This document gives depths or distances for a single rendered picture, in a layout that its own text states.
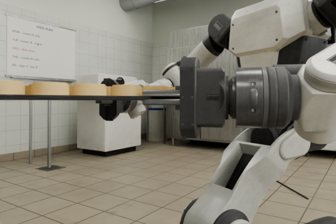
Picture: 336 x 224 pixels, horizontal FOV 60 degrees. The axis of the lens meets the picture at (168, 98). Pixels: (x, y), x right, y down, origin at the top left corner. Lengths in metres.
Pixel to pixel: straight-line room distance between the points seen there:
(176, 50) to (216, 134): 1.62
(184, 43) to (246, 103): 4.76
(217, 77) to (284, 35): 0.47
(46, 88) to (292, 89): 0.32
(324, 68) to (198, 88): 0.16
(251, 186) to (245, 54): 0.39
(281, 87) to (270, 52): 0.50
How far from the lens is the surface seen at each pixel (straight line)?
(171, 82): 1.19
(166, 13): 6.58
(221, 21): 1.12
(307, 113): 0.43
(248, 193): 0.85
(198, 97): 0.42
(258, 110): 0.40
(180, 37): 5.21
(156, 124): 5.82
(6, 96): 0.39
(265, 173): 0.87
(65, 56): 4.96
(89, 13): 5.45
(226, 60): 4.68
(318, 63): 0.42
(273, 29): 0.89
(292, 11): 0.89
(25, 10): 4.74
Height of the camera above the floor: 0.80
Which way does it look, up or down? 1 degrees up
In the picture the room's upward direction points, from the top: straight up
